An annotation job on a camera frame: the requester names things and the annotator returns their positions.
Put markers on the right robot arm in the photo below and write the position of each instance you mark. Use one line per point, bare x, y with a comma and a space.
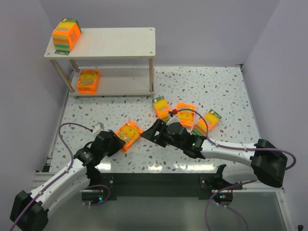
258, 161

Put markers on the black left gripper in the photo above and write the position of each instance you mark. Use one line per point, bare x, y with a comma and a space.
115, 142

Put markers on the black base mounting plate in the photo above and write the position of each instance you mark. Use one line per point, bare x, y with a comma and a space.
162, 184

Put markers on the orange round sponge box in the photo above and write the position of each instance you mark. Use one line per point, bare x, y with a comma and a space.
185, 115
129, 133
88, 81

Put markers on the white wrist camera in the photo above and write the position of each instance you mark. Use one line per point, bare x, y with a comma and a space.
97, 128
173, 113

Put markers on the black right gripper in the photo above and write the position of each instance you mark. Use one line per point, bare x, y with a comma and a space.
158, 131

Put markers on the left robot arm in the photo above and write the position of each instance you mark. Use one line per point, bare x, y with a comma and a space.
31, 210

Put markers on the multicolour sponge pack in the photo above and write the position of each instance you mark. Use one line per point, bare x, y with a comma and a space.
162, 108
201, 128
66, 35

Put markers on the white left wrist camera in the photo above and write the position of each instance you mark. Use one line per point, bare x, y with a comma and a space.
97, 128

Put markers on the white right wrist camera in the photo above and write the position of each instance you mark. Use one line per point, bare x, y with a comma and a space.
173, 113

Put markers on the white two-tier shelf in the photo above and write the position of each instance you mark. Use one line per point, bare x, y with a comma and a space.
123, 56

